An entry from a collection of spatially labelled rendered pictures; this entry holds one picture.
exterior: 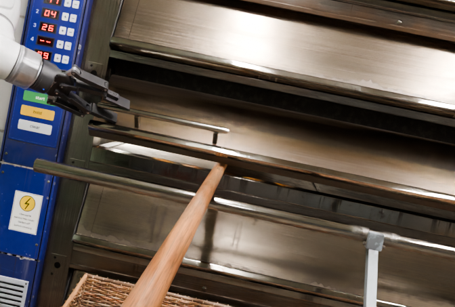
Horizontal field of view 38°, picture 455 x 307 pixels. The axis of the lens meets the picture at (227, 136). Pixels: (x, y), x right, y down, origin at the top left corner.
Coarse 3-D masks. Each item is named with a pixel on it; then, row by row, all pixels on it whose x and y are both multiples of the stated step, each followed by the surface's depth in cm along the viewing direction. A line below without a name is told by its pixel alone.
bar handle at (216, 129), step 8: (104, 104) 164; (112, 104) 164; (128, 112) 164; (136, 112) 164; (144, 112) 164; (152, 112) 164; (136, 120) 166; (160, 120) 164; (168, 120) 163; (176, 120) 163; (184, 120) 163; (200, 128) 163; (208, 128) 163; (216, 128) 163; (224, 128) 163; (216, 136) 164
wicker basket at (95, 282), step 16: (80, 288) 168; (96, 288) 174; (112, 288) 173; (128, 288) 173; (64, 304) 160; (80, 304) 173; (96, 304) 172; (112, 304) 172; (176, 304) 172; (192, 304) 172; (208, 304) 172
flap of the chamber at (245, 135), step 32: (128, 96) 174; (160, 96) 175; (192, 96) 176; (160, 128) 168; (192, 128) 169; (256, 128) 171; (288, 128) 172; (320, 128) 173; (352, 128) 174; (224, 160) 165; (288, 160) 166; (320, 160) 167; (352, 160) 167; (384, 160) 168; (416, 160) 169; (448, 160) 170; (384, 192) 163; (448, 192) 164
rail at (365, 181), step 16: (96, 128) 165; (112, 128) 165; (128, 128) 165; (176, 144) 164; (192, 144) 164; (208, 144) 164; (240, 160) 164; (256, 160) 163; (272, 160) 163; (320, 176) 162; (336, 176) 161; (352, 176) 162; (400, 192) 161; (416, 192) 160; (432, 192) 161
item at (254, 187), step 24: (144, 168) 175; (168, 168) 175; (192, 168) 174; (240, 192) 174; (264, 192) 173; (288, 192) 173; (312, 192) 173; (360, 216) 172; (384, 216) 172; (408, 216) 171; (432, 216) 174
